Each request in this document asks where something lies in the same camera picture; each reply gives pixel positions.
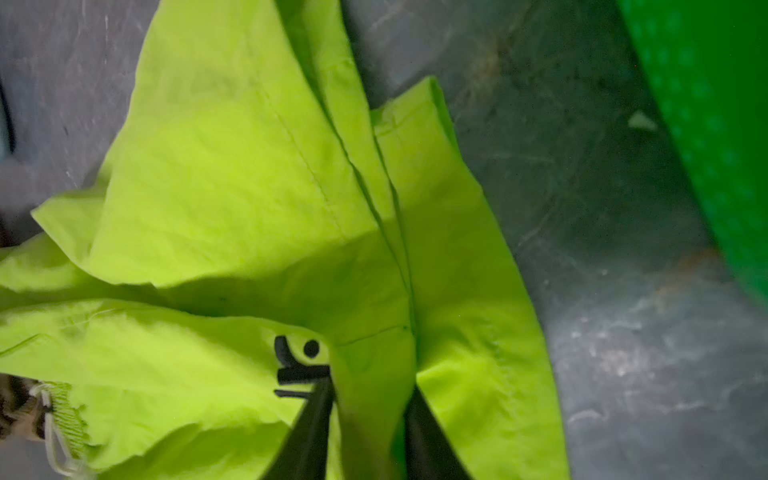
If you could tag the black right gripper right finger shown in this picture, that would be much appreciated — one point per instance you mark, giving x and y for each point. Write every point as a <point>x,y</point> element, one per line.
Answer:
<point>429,454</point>

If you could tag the lime green shorts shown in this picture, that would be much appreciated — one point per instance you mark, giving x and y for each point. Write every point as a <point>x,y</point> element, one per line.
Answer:
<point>255,227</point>

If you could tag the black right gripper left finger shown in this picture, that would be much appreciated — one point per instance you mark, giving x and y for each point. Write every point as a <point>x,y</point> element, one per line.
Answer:
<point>303,454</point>

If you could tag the green plastic basket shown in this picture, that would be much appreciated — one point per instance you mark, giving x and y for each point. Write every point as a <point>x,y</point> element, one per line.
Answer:
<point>706,64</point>

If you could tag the khaki brown shorts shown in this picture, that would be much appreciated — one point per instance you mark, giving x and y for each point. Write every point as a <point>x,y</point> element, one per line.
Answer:
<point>22,413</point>

